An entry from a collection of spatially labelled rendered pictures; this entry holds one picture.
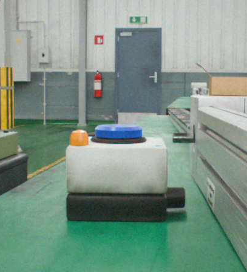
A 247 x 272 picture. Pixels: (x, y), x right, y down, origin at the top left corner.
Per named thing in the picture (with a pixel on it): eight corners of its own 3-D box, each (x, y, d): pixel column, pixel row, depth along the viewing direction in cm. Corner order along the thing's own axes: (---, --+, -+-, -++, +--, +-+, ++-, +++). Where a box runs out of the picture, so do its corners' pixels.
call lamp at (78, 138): (71, 143, 43) (71, 129, 43) (89, 143, 43) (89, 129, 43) (68, 145, 42) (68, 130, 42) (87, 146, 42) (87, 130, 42)
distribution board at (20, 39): (-6, 123, 1207) (-7, 21, 1187) (50, 124, 1189) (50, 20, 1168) (-11, 124, 1180) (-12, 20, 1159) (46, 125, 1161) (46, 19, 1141)
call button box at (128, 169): (77, 200, 50) (77, 132, 50) (180, 201, 50) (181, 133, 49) (65, 221, 42) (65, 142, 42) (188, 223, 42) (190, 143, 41)
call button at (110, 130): (96, 145, 48) (96, 122, 48) (141, 146, 48) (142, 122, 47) (93, 150, 44) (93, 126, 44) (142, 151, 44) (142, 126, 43)
